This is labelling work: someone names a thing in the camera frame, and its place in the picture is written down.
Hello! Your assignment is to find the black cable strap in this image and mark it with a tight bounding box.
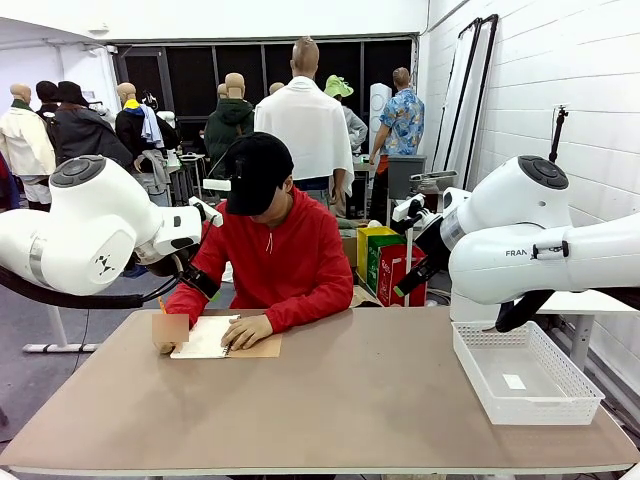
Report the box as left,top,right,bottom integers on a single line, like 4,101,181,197
531,240,571,261

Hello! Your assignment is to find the mannequin with green hat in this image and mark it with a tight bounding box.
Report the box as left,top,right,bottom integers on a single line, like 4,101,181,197
323,74,370,154

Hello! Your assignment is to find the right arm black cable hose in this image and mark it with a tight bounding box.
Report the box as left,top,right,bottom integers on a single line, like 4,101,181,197
494,288,556,334

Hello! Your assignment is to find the black-framed white panel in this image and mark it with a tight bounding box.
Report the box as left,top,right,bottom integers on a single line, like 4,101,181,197
430,17,484,174
444,13,500,192

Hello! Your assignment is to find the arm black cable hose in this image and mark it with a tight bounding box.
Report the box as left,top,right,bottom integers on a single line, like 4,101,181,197
494,288,556,334
0,264,184,310

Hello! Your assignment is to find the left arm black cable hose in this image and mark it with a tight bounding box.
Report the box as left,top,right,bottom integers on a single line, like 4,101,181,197
0,264,184,310

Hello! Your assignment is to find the white narrow background table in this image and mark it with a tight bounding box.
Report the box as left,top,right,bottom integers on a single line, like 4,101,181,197
391,198,446,307

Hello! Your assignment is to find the person's head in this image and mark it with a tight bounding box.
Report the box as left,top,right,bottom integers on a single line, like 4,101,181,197
247,174,296,219

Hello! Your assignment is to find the red hoodie torso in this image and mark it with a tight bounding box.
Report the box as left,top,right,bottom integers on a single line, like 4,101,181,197
192,185,354,312

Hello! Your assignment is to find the black baseball cap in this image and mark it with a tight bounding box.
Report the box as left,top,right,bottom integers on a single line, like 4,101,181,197
223,132,295,217

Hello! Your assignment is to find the white perforated plastic basket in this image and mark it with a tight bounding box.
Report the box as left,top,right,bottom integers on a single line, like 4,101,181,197
451,320,606,427

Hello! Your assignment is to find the grey box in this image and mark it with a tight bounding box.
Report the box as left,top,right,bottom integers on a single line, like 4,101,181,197
387,154,428,201

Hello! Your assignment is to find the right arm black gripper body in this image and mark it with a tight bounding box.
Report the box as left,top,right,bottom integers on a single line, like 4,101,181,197
416,214,454,269

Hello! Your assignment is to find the spiral notebook brown cover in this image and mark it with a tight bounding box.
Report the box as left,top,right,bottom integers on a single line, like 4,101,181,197
169,314,284,360

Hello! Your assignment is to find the mannequin in floral shirt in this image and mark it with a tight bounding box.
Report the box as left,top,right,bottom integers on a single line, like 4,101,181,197
368,66,426,226

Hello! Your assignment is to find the person with black hair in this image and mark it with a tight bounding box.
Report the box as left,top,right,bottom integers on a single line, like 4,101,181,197
34,80,61,121

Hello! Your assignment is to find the mannequin black jacket yellow collar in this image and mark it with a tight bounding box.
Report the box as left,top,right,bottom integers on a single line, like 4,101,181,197
114,82,169,174

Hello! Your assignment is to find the person's left hand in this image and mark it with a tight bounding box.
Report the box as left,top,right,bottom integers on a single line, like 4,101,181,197
227,314,275,351

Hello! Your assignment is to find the green shopping bag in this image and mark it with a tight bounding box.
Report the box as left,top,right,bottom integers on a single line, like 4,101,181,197
366,234,407,296

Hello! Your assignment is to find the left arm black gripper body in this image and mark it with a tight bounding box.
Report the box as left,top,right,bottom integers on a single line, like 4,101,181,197
148,250,199,282

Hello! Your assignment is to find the yellow shopping bag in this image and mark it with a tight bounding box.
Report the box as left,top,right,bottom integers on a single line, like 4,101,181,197
356,225,401,289

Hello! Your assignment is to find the person's right hand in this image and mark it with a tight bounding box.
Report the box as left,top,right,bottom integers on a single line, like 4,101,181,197
152,313,190,355

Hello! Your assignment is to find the mannequin in cream jacket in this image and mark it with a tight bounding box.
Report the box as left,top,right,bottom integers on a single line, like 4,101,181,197
0,83,57,211

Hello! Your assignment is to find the left arm white wrist camera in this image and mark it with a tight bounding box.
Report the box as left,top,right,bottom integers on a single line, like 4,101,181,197
188,195,224,229

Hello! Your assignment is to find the person's right forearm red sleeve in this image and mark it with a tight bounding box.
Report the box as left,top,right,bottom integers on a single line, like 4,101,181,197
164,279,221,321

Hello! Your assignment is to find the grey metal tray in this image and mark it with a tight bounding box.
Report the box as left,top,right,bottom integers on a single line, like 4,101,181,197
409,169,459,195

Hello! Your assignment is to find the arm white wrist camera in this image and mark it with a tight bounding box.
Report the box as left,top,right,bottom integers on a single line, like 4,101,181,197
392,193,427,224
188,195,224,229

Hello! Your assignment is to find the person's left forearm red sleeve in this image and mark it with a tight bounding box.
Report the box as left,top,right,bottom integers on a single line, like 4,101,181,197
263,284,354,335

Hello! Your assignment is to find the tall white appliance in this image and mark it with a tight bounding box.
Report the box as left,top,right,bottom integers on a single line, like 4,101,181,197
369,82,394,146

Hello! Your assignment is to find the person with black bucket hat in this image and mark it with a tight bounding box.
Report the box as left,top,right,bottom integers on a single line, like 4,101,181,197
52,80,135,174

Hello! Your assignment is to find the white table leg stand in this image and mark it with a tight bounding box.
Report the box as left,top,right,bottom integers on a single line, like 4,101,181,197
22,304,101,354

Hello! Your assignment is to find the black tripod stand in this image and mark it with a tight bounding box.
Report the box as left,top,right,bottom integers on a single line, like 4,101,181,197
548,103,572,164

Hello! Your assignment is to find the white side table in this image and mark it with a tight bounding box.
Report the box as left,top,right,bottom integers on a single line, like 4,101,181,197
537,288,640,371

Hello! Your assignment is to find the right arm white wrist camera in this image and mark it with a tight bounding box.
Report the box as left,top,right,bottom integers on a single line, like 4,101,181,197
392,193,427,224

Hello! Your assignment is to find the mannequin in dark green jacket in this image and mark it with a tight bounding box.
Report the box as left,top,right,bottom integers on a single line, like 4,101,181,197
203,72,256,179

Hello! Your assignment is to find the red and blue garment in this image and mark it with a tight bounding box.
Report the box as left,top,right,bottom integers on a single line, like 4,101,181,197
0,152,21,211

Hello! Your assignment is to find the mannequin with white towel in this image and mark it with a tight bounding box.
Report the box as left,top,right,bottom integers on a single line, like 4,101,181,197
253,35,356,206

